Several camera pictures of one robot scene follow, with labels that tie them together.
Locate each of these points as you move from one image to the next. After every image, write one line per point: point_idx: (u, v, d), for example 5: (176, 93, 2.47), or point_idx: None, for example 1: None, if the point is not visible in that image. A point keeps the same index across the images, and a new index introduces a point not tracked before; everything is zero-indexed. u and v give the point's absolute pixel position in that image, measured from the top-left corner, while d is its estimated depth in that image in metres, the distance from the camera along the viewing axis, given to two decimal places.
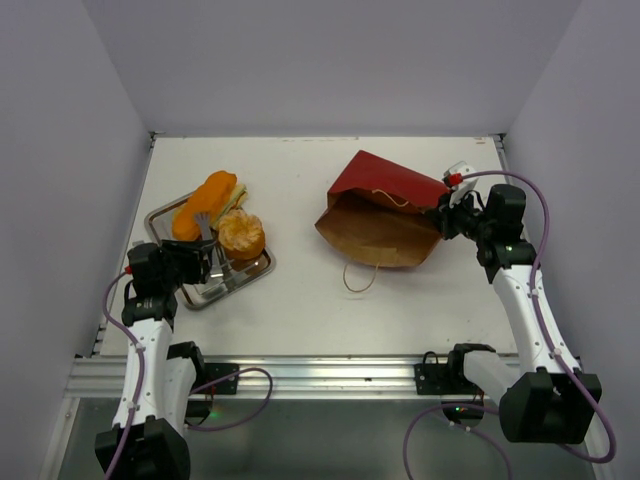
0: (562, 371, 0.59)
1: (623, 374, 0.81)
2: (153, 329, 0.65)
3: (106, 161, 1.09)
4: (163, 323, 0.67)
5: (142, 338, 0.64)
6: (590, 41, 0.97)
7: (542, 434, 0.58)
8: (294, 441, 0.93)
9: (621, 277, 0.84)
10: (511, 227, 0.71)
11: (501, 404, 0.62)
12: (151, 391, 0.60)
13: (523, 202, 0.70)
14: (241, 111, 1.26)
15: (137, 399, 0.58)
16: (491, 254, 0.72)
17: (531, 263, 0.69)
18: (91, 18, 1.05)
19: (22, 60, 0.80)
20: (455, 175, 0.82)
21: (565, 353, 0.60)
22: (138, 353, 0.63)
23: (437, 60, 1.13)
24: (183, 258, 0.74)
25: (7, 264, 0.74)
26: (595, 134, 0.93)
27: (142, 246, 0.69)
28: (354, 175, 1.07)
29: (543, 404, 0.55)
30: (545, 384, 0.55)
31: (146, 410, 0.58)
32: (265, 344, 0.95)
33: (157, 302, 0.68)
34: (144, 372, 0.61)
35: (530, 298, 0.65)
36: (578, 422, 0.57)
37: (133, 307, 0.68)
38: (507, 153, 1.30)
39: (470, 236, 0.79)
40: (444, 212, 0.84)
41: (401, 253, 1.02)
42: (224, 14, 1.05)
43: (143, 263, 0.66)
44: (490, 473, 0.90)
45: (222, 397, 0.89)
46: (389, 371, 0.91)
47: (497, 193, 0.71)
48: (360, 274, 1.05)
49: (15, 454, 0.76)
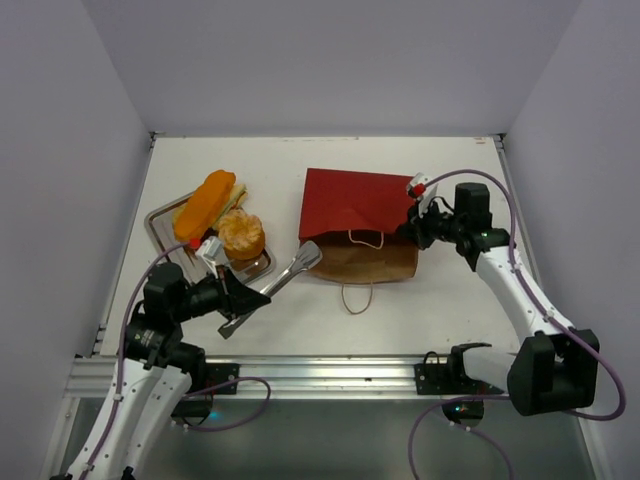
0: (559, 333, 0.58)
1: (624, 372, 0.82)
2: (138, 377, 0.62)
3: (106, 161, 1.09)
4: (152, 374, 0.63)
5: (125, 385, 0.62)
6: (589, 42, 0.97)
7: (555, 403, 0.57)
8: (294, 441, 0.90)
9: (619, 276, 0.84)
10: (481, 218, 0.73)
11: (509, 381, 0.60)
12: (110, 453, 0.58)
13: (487, 191, 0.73)
14: (242, 112, 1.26)
15: (94, 457, 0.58)
16: (469, 243, 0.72)
17: (508, 245, 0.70)
18: (92, 20, 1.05)
19: (23, 60, 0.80)
20: (419, 186, 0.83)
21: (558, 314, 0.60)
22: (114, 401, 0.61)
23: (437, 61, 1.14)
24: (216, 297, 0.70)
25: (8, 263, 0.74)
26: (594, 134, 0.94)
27: (171, 272, 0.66)
28: (314, 211, 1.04)
29: (549, 366, 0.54)
30: (545, 349, 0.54)
31: (98, 474, 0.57)
32: (267, 344, 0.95)
33: (157, 339, 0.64)
34: (112, 425, 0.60)
35: (514, 273, 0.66)
36: (586, 383, 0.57)
37: (133, 334, 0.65)
38: (507, 152, 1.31)
39: (446, 239, 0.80)
40: (417, 224, 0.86)
41: (391, 264, 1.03)
42: (225, 15, 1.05)
43: (156, 292, 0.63)
44: (489, 472, 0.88)
45: (222, 396, 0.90)
46: (387, 371, 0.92)
47: (462, 189, 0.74)
48: (358, 293, 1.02)
49: (15, 454, 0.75)
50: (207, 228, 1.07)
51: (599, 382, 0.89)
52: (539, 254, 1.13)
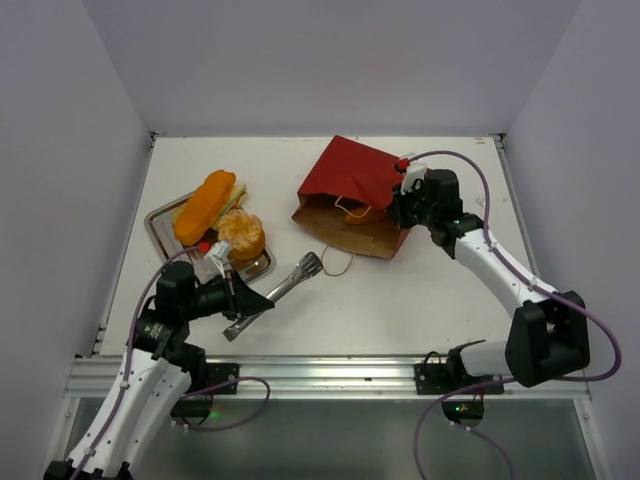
0: (545, 298, 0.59)
1: (625, 372, 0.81)
2: (146, 366, 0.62)
3: (106, 160, 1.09)
4: (160, 363, 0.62)
5: (132, 373, 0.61)
6: (589, 41, 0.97)
7: (554, 368, 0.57)
8: (295, 440, 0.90)
9: (620, 276, 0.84)
10: (452, 206, 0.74)
11: (508, 359, 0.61)
12: (112, 440, 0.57)
13: (456, 179, 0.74)
14: (242, 112, 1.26)
15: (96, 443, 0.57)
16: (444, 233, 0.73)
17: (482, 227, 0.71)
18: (92, 20, 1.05)
19: (22, 59, 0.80)
20: (403, 161, 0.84)
21: (542, 282, 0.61)
22: (120, 388, 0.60)
23: (437, 60, 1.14)
24: (224, 298, 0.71)
25: (8, 263, 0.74)
26: (594, 133, 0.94)
27: (182, 267, 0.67)
28: (324, 169, 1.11)
29: (540, 331, 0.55)
30: (537, 315, 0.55)
31: (99, 460, 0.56)
32: (268, 344, 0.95)
33: (166, 332, 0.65)
34: (116, 412, 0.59)
35: (492, 252, 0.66)
36: (582, 344, 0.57)
37: (143, 327, 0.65)
38: (507, 152, 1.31)
39: (420, 221, 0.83)
40: (397, 200, 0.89)
41: (378, 242, 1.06)
42: (225, 15, 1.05)
43: (168, 288, 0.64)
44: (490, 473, 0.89)
45: (222, 397, 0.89)
46: (385, 371, 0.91)
47: (431, 178, 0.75)
48: (341, 261, 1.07)
49: (15, 454, 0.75)
50: (206, 228, 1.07)
51: (599, 382, 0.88)
52: (539, 255, 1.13)
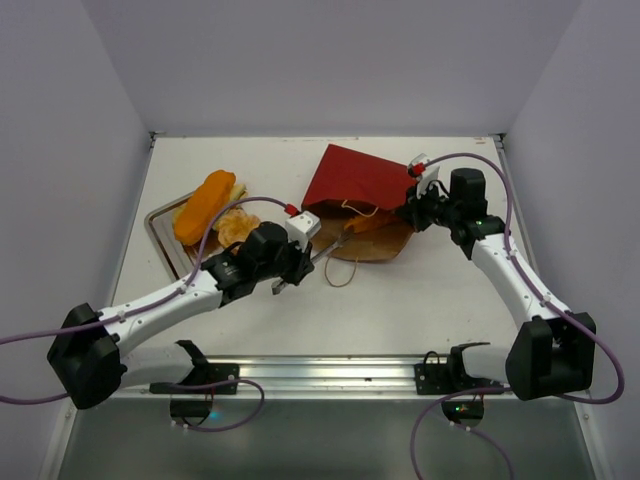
0: (556, 316, 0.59)
1: (624, 371, 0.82)
2: (207, 288, 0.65)
3: (106, 159, 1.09)
4: (217, 294, 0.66)
5: (193, 286, 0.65)
6: (589, 41, 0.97)
7: (553, 385, 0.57)
8: (293, 441, 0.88)
9: (620, 276, 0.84)
10: (475, 206, 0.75)
11: (508, 367, 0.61)
12: (143, 321, 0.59)
13: (482, 180, 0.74)
14: (242, 112, 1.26)
15: (129, 314, 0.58)
16: (465, 232, 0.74)
17: (503, 230, 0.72)
18: (92, 20, 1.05)
19: (24, 60, 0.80)
20: (419, 165, 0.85)
21: (554, 299, 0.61)
22: (177, 288, 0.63)
23: (437, 61, 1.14)
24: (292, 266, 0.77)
25: (8, 262, 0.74)
26: (594, 132, 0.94)
27: (277, 232, 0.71)
28: (327, 172, 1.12)
29: (547, 351, 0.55)
30: (544, 333, 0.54)
31: (121, 329, 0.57)
32: (269, 344, 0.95)
33: (236, 276, 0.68)
34: (161, 303, 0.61)
35: (510, 260, 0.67)
36: (584, 366, 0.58)
37: (220, 262, 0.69)
38: (507, 152, 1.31)
39: (441, 222, 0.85)
40: (414, 204, 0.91)
41: (379, 246, 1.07)
42: (225, 16, 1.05)
43: (257, 243, 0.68)
44: (490, 473, 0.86)
45: (222, 396, 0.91)
46: (386, 371, 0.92)
47: (458, 176, 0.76)
48: (342, 268, 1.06)
49: (12, 454, 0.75)
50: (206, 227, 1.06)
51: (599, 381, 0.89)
52: (540, 255, 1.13)
